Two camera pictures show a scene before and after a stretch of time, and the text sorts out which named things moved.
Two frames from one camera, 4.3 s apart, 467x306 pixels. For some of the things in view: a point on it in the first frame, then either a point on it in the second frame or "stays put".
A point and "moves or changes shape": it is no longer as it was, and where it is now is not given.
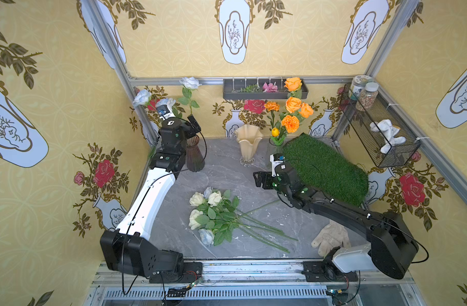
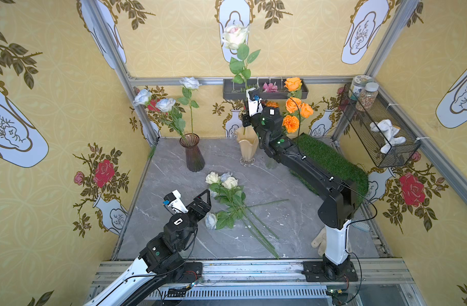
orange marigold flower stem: (272, 106) stays put
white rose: (191, 83) stays put
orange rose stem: (294, 85) stays put
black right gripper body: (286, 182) → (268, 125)
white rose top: (207, 192) moves or changes shape
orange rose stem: (306, 110) stays put
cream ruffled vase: (248, 136) stays put
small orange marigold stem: (291, 123) stays put
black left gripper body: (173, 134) → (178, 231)
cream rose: (214, 198) → (237, 194)
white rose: (142, 97) stays put
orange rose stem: (293, 104) stays put
